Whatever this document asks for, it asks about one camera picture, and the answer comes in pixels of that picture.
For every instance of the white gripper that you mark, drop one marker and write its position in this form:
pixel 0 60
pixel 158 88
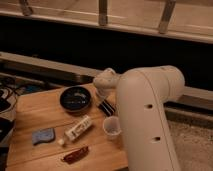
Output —
pixel 102 95

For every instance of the black white striped eraser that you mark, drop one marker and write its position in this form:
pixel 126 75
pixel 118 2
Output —
pixel 107 108

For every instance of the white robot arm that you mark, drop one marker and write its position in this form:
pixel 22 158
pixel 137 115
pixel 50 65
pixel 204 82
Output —
pixel 140 97

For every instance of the black round bowl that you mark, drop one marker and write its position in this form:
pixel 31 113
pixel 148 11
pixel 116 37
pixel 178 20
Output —
pixel 75 99

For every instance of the white tube with cap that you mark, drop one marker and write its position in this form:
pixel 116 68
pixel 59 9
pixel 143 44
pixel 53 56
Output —
pixel 76 131

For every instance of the blue sponge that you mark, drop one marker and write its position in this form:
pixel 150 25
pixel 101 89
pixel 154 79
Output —
pixel 43 136

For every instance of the red brown snack wrapper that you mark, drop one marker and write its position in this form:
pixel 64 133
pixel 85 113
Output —
pixel 76 155

